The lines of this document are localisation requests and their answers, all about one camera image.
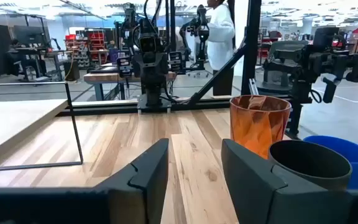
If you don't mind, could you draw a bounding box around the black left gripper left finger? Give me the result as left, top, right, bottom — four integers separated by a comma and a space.
95, 138, 170, 224

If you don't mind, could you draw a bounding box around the black plastic cup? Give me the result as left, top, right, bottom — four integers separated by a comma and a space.
267, 139, 353, 191

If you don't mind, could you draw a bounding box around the black aluminium table frame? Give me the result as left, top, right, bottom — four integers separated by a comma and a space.
56, 0, 293, 118

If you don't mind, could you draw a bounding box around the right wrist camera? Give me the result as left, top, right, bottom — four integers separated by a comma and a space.
138, 35, 158, 54

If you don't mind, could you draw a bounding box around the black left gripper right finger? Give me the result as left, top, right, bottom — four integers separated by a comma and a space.
221, 139, 351, 224

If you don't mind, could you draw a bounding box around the person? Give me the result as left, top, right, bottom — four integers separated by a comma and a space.
206, 0, 236, 97

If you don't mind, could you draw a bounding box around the wooden shelf with black frame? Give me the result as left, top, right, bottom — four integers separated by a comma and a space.
0, 81, 84, 172

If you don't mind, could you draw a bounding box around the red parts bin rack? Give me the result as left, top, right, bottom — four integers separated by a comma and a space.
64, 29, 108, 68

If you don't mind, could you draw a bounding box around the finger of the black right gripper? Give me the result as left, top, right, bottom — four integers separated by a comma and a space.
168, 51, 183, 75
116, 56, 133, 78

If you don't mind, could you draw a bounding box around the orange faceted translucent cup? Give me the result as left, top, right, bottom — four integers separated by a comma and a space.
229, 95, 292, 160

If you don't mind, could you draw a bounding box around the blue plastic cup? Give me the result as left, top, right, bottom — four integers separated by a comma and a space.
303, 135, 358, 190

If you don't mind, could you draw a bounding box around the dark background monitor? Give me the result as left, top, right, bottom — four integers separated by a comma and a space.
12, 24, 48, 47

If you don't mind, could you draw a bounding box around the wooden background table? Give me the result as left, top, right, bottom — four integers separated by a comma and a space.
83, 70, 177, 101

